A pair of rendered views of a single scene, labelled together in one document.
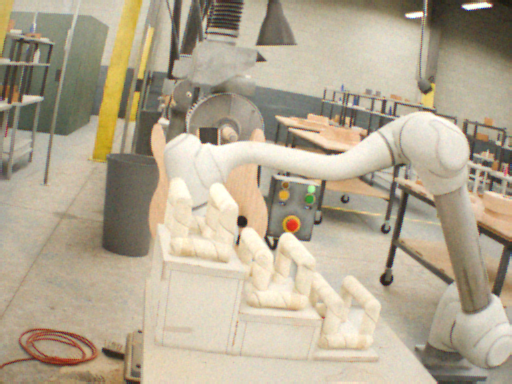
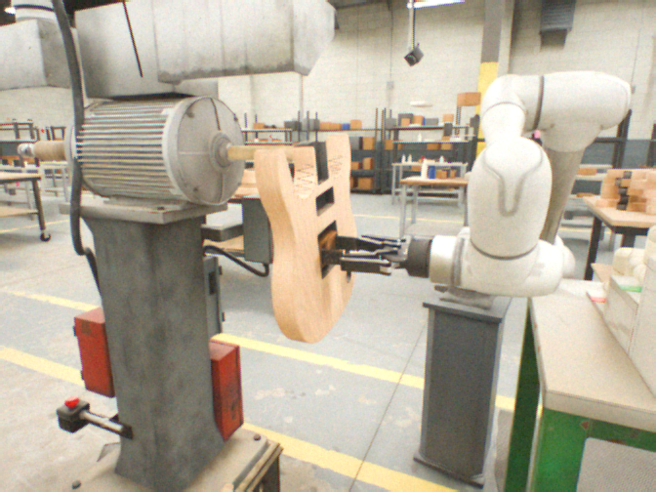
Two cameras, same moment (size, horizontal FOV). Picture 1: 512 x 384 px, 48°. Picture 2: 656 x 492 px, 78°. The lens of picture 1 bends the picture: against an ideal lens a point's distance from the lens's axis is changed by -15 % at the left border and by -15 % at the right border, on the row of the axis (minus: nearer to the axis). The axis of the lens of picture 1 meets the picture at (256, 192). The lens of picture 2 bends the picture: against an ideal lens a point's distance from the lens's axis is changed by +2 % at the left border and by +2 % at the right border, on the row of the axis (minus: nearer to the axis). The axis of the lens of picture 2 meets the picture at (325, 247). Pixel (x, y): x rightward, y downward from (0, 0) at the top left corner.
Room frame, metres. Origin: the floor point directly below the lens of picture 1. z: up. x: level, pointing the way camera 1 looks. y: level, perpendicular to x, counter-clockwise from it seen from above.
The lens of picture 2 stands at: (1.47, 0.82, 1.27)
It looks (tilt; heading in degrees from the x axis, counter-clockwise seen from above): 14 degrees down; 303
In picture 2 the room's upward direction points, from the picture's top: straight up
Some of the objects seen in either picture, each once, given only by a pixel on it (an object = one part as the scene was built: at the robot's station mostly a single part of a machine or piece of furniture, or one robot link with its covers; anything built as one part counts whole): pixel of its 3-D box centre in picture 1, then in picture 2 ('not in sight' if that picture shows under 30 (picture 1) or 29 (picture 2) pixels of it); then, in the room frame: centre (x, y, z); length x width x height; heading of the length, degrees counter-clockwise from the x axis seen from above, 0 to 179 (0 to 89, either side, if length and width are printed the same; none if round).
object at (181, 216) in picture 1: (179, 228); not in sight; (1.14, 0.12, 1.15); 0.03 x 0.03 x 0.09
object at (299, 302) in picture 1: (279, 299); not in sight; (1.17, -0.08, 1.04); 0.11 x 0.03 x 0.03; 103
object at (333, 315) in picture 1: (330, 326); not in sight; (1.21, -0.19, 0.99); 0.03 x 0.03 x 0.09
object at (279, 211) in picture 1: (279, 211); (247, 234); (2.36, -0.09, 0.99); 0.24 x 0.21 x 0.26; 9
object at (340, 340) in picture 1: (347, 340); not in sight; (1.21, -0.24, 0.96); 0.11 x 0.03 x 0.03; 103
